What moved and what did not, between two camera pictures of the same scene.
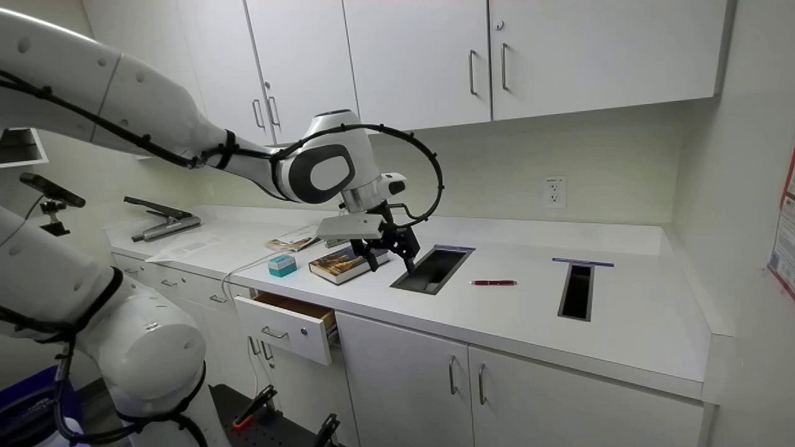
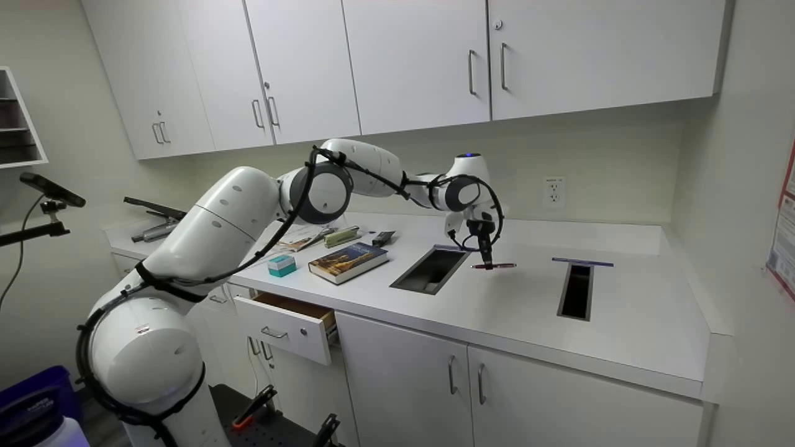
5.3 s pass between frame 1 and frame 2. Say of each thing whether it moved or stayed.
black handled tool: stayed
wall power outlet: stayed
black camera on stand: stayed
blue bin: stayed
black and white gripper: moved
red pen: moved
